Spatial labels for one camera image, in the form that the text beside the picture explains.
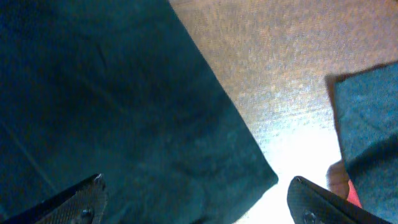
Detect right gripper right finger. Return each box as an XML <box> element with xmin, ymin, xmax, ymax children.
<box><xmin>287</xmin><ymin>176</ymin><xmax>391</xmax><ymax>224</ymax></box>

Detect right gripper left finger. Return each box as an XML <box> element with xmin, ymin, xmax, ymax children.
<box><xmin>3</xmin><ymin>174</ymin><xmax>108</xmax><ymax>224</ymax></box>

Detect black shorts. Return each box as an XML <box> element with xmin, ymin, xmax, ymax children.
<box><xmin>1</xmin><ymin>0</ymin><xmax>278</xmax><ymax>223</ymax></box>

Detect red and white garment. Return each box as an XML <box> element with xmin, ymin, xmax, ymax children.
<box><xmin>326</xmin><ymin>160</ymin><xmax>362</xmax><ymax>208</ymax></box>

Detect black garment with white letters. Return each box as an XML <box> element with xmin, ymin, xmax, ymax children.
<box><xmin>325</xmin><ymin>62</ymin><xmax>397</xmax><ymax>223</ymax></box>

